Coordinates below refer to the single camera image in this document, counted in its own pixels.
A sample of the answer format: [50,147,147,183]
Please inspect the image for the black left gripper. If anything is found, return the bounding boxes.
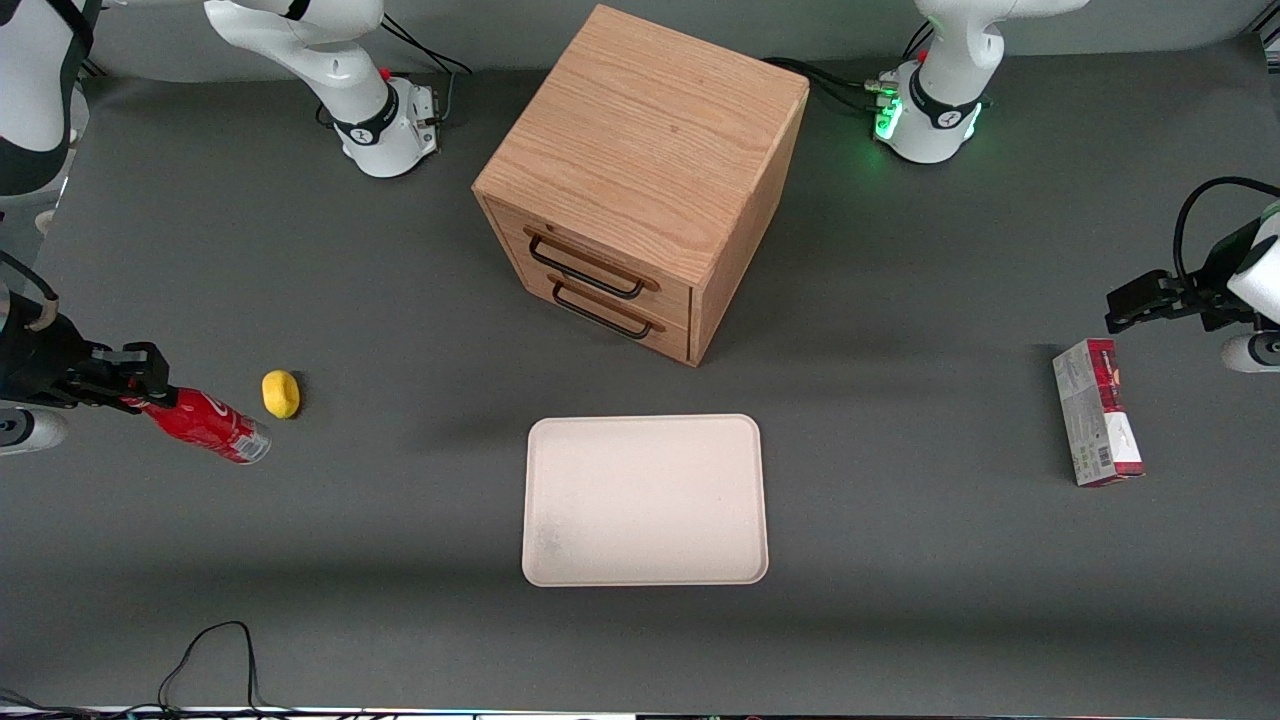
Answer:
[1105,218,1263,336]

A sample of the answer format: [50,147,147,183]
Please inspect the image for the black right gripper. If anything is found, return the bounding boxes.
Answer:
[0,308,180,413]

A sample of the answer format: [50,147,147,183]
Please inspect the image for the red coke bottle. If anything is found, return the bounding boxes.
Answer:
[125,385,273,465]

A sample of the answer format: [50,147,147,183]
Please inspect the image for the white rectangular tray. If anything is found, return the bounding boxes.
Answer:
[522,414,770,588]

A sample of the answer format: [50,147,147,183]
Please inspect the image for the grey and red carton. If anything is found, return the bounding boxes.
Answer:
[1052,338,1146,488]

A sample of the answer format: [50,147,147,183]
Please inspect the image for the yellow lemon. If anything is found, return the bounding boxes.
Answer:
[262,370,301,420]

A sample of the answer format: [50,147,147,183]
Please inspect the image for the wooden two-drawer cabinet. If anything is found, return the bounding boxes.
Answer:
[472,4,811,368]

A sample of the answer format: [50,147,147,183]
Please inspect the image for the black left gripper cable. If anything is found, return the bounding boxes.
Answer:
[1174,177,1280,293]

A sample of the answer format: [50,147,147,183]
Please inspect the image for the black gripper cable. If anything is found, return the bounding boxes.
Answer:
[0,250,61,333]
[1174,177,1280,293]

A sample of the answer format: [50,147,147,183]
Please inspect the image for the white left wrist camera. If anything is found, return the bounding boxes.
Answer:
[1221,332,1280,374]

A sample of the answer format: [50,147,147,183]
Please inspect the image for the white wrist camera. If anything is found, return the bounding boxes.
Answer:
[1221,332,1280,374]
[0,407,69,457]

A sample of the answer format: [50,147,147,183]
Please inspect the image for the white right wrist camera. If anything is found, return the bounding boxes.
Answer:
[0,407,69,457]

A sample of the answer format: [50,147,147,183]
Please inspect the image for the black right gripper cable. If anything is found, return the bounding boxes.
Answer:
[0,250,61,333]

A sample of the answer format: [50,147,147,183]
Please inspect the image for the thin black looped cable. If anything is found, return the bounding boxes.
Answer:
[158,621,263,715]

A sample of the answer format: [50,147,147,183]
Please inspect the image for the black left arm base cables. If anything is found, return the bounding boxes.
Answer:
[764,20,936,117]

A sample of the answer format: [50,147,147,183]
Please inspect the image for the black arm base cables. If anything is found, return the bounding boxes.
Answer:
[316,14,473,129]
[764,20,936,117]

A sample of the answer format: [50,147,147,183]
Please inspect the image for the black right arm base cables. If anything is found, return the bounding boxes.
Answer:
[316,14,473,129]

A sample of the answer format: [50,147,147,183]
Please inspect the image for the black metal drawer handle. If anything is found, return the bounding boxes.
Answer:
[527,233,647,300]
[550,282,655,340]

